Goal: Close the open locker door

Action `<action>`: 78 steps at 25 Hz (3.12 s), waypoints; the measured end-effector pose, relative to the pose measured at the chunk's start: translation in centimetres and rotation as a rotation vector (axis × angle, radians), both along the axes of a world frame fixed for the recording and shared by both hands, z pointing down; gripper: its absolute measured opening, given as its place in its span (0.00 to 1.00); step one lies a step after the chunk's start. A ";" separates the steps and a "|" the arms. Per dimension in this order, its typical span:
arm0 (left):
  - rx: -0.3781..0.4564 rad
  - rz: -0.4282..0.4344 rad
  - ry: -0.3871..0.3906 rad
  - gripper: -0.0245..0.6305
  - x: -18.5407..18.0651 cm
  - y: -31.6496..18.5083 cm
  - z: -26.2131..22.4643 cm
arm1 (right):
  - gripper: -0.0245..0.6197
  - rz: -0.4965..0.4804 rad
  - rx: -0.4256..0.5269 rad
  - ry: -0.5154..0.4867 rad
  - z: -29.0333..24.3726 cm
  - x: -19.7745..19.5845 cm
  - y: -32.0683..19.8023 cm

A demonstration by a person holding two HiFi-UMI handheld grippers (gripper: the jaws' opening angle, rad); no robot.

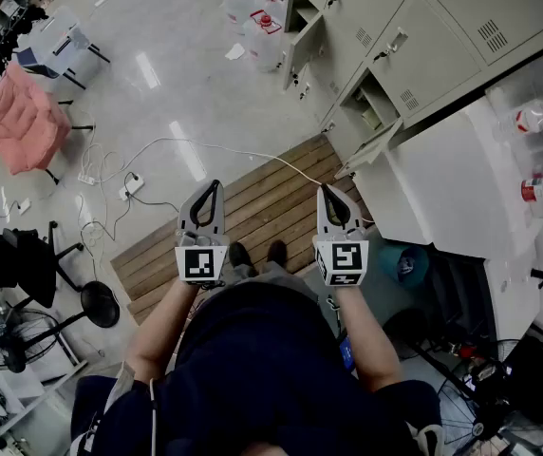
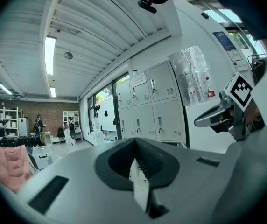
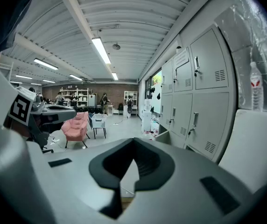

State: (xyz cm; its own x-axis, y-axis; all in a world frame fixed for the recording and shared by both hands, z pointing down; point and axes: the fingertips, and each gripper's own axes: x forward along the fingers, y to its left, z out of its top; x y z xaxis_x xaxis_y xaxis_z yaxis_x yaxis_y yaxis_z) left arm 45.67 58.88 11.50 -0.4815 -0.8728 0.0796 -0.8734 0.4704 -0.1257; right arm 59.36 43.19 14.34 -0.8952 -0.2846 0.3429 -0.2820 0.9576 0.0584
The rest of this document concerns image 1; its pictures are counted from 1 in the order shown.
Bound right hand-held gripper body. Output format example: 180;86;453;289
312;183;370;288

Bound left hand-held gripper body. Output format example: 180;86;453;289
174;180;231;288

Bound grey locker door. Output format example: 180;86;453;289
282;10;326;92
333;117;404;181

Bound person's right forearm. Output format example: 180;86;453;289
333;283;404;394

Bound person's left forearm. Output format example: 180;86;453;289
125;278;202;385

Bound green item inside locker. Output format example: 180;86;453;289
360;105;383;131

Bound grey metal locker cabinet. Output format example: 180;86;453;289
282;0;543;180

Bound person's left dark shoe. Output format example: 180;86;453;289
228;240;259;277

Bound person's dark shoe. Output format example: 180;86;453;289
266;238;289;266
228;240;259;277

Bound wooden slatted floor pallet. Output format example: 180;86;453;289
109;132;378;328

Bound teal waste bin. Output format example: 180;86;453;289
377;243;431;290

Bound person's right dark shoe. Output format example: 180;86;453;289
266;238;289;266

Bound person's grey trousers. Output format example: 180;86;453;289
223;259;321;306

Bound blue card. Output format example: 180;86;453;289
338;333;359;375

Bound white cabinet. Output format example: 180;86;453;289
352;96;543;344

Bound black round fan base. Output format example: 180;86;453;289
80;279;122;330

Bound person's dark blue shirt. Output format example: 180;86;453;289
69;282;444;456

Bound large clear water jug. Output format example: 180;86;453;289
241;9;286;73
255;0;288;20
223;0;259;36

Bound black office chair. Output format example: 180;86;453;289
0;219;85;309

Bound pink cushioned chair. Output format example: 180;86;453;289
0;61;73;185

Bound black floor fan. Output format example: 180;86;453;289
0;307;63;375

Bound clear plastic storage box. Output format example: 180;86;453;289
16;6;112;90

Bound clear plastic shelf box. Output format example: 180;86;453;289
483;40;543;221

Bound long white cable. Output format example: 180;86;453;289
94;135;377;223

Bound white earphone cable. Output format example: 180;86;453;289
148;376;159;456

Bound black wire fan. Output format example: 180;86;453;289
434;338;522;451

